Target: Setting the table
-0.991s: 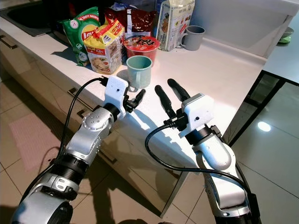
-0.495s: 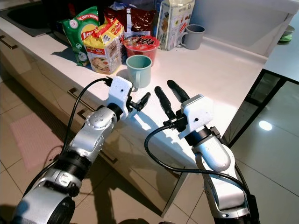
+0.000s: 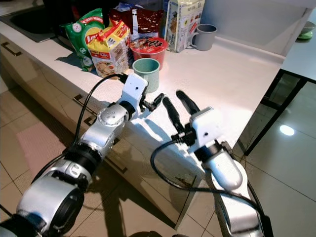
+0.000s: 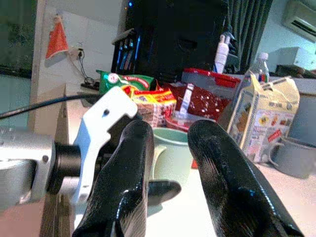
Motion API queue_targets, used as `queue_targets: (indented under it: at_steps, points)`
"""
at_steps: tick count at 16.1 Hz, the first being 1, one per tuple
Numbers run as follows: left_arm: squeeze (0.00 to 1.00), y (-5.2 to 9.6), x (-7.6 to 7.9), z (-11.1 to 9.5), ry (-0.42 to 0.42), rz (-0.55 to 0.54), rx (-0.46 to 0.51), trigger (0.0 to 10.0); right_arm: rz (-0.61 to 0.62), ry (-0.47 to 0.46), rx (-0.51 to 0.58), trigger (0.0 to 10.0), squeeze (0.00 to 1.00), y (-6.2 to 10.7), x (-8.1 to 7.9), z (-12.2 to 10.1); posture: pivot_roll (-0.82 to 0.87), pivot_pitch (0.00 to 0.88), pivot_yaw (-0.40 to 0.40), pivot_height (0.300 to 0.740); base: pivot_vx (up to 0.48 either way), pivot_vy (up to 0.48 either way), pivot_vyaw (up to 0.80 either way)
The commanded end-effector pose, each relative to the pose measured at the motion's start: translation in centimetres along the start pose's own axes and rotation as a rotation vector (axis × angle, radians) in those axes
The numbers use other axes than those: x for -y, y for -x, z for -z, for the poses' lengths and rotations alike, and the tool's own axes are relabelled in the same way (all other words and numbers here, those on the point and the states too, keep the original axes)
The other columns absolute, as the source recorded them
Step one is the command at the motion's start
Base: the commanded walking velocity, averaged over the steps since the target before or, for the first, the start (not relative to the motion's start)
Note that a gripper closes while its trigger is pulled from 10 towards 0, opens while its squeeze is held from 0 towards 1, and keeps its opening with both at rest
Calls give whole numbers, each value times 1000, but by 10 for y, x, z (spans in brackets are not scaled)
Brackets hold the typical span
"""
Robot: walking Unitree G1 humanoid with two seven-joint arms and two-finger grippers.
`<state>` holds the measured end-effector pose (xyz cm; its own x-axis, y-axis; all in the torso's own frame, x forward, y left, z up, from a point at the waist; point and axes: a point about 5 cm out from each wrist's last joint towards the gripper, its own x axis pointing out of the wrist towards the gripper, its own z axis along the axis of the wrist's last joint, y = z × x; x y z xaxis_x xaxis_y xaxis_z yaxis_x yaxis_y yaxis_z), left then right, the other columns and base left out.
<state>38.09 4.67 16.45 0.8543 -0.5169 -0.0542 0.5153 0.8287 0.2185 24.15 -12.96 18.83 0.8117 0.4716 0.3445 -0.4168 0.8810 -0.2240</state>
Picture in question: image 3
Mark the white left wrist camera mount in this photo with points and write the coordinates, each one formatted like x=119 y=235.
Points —
x=133 y=89

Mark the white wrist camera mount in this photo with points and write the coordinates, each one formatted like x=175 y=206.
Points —
x=207 y=126
x=133 y=89

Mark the white kitchen counter cabinet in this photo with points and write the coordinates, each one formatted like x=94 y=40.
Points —
x=222 y=69

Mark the yellow noodle packet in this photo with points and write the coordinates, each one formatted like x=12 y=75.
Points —
x=108 y=54

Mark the green chip bag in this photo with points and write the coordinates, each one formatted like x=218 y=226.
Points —
x=84 y=34

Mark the grey table black legs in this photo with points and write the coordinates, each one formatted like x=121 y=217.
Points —
x=301 y=59

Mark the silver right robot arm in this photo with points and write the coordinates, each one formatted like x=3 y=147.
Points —
x=224 y=170

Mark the dark red snack bag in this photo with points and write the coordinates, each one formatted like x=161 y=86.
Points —
x=145 y=20

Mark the red instant noodle cup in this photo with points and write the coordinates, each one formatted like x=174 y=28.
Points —
x=149 y=45

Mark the grey mug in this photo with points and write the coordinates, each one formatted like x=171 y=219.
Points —
x=205 y=37

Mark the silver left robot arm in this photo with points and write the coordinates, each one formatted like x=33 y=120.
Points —
x=111 y=121

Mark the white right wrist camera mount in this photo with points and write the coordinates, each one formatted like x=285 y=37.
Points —
x=207 y=126

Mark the green plate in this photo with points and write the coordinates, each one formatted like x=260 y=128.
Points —
x=307 y=33

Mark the green mug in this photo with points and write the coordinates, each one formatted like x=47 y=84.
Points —
x=148 y=69

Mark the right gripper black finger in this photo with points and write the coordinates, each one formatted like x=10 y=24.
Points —
x=187 y=102
x=172 y=113

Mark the steel kitchen sink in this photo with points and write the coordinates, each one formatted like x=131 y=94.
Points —
x=29 y=22

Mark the white printed carton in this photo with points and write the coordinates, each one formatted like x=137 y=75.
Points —
x=182 y=22

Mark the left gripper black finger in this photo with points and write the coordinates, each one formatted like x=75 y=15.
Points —
x=157 y=100

